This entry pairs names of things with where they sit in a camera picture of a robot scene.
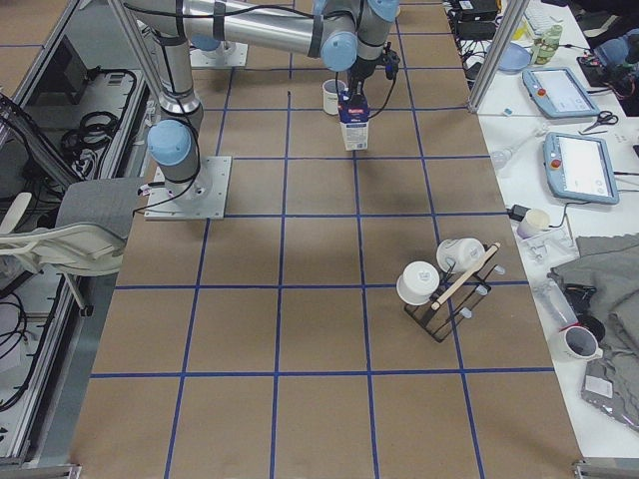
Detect white mug red rim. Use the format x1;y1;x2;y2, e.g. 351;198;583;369
548;325;603;362

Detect white paper cup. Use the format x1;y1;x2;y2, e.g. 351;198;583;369
516;209;550;240

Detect blue white milk carton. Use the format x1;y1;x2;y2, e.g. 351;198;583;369
337;90;370;151

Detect teach pendant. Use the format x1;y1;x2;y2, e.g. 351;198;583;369
543;132;620;205
521;68;600;119

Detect black scissors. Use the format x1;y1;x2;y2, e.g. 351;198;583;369
579;110;619;135

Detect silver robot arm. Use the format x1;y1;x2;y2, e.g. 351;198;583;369
123;1;399;201

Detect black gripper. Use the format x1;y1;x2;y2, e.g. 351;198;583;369
347;42;399;95

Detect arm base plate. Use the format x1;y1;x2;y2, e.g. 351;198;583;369
190;42;249;70
143;156;232;221

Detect upper teach pendant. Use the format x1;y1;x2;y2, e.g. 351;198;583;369
521;68;600;119

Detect grey office chair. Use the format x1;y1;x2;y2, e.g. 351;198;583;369
1;177;145;316

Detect light blue plate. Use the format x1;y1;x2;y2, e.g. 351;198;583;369
498;42;531;74

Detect aluminium frame post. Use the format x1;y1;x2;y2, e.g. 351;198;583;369
467;0;529;113

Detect lower teach pendant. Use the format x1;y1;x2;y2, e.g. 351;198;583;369
543;132;620;205

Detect white grey mug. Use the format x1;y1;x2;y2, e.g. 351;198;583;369
321;79;346;116

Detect grey cloth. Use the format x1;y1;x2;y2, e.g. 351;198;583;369
548;235;638;430

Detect white smiley mug on rack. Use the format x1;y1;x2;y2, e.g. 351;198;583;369
396;260;440;306

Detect black wire mug rack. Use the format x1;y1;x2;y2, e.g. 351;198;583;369
403;242;505;343

